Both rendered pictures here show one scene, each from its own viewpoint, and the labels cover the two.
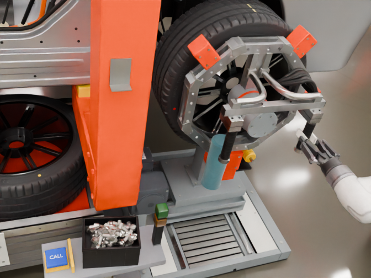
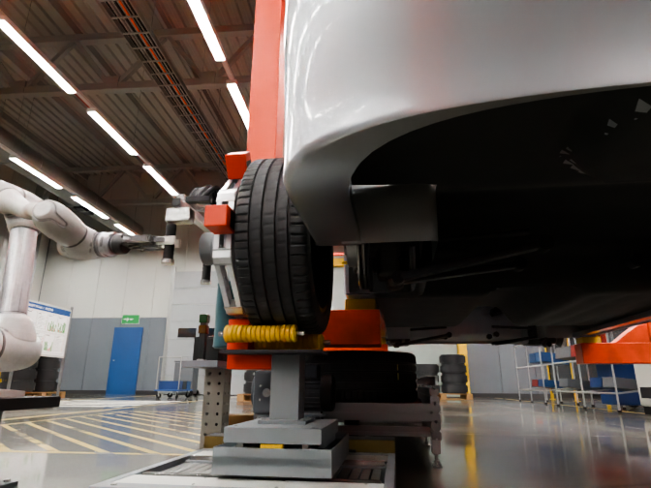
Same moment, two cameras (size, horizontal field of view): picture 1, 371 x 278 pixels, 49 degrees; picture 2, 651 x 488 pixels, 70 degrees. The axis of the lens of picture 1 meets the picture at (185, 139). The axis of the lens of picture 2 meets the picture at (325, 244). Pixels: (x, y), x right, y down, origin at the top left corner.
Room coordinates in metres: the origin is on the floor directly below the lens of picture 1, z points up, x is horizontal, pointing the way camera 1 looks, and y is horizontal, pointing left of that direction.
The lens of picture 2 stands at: (2.67, -1.43, 0.35)
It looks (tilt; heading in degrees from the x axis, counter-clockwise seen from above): 17 degrees up; 125
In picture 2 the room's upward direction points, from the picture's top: straight up
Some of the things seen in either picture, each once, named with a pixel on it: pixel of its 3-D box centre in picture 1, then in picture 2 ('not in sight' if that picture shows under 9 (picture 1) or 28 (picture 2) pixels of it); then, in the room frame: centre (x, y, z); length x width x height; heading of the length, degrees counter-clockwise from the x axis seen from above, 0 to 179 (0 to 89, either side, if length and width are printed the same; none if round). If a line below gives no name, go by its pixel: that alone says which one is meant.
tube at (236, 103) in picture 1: (246, 79); not in sight; (1.30, -0.17, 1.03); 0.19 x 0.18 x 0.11; 27
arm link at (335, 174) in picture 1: (340, 177); (108, 244); (1.11, -0.57, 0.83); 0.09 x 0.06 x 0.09; 117
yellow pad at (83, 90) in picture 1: (91, 83); (360, 306); (1.54, 0.47, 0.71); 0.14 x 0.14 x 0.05; 27
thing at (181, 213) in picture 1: (190, 187); (289, 450); (1.58, -0.08, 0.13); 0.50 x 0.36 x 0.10; 117
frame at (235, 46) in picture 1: (243, 99); (248, 247); (1.45, -0.20, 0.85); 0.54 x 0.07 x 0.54; 117
